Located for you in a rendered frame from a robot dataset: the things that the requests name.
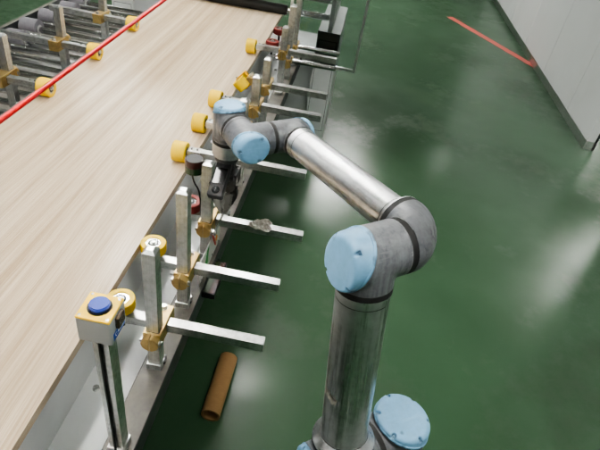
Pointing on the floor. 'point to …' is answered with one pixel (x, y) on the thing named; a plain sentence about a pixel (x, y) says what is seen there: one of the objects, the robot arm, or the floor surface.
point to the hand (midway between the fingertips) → (221, 211)
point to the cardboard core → (219, 387)
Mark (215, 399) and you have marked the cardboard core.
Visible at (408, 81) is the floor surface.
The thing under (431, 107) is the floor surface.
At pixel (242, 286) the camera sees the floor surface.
